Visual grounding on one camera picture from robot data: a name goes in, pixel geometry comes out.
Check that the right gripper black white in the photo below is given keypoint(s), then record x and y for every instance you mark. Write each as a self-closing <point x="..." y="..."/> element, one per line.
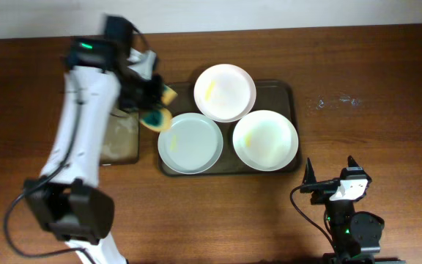
<point x="309" y="176"/>

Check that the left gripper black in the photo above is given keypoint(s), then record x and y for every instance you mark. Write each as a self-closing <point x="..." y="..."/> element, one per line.
<point x="149" y="97"/>

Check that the green yellow sponge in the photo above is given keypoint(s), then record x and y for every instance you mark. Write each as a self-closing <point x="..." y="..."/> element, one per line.
<point x="159" y="119"/>

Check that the pale grey plate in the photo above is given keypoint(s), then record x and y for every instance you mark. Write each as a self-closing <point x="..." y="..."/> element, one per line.
<point x="193" y="144"/>

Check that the pink white plate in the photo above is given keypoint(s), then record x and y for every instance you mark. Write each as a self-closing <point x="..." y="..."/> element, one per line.
<point x="224" y="93"/>

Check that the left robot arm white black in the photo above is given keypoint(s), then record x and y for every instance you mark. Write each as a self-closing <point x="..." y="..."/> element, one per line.
<point x="66" y="200"/>

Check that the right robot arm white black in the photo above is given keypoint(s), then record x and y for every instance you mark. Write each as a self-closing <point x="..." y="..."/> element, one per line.
<point x="355" y="236"/>

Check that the small black water tray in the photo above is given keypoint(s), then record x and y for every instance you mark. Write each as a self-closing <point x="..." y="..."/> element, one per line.
<point x="120" y="144"/>

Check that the large dark serving tray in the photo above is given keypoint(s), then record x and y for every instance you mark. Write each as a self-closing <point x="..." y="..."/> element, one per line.
<point x="271" y="94"/>

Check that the cream white plate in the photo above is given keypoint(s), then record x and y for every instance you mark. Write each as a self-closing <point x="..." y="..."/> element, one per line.
<point x="265" y="140"/>

